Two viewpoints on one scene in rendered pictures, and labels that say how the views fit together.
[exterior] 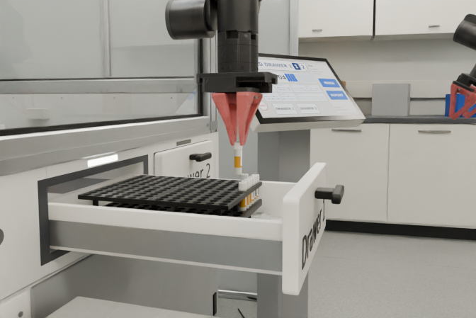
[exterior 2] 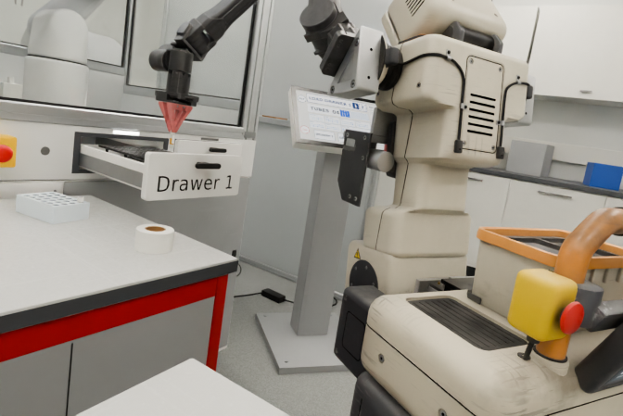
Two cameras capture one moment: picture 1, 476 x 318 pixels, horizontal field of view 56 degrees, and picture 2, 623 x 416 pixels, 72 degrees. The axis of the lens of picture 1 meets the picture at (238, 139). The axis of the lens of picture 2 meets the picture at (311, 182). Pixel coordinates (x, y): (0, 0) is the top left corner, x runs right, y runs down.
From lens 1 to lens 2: 77 cm
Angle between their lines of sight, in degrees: 18
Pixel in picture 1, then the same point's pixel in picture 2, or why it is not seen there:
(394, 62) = (546, 123)
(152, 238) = (109, 167)
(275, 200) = not seen: hidden behind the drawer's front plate
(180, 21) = (154, 61)
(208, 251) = (125, 176)
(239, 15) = (174, 61)
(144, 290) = (154, 217)
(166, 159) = (182, 144)
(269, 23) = not seen: hidden behind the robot
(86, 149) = (112, 123)
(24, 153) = (69, 117)
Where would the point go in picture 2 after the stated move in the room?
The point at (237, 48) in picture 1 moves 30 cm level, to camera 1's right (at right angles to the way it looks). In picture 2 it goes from (171, 79) to (281, 94)
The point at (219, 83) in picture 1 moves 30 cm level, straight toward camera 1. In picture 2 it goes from (161, 96) to (61, 80)
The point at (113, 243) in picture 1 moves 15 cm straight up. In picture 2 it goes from (97, 168) to (103, 109)
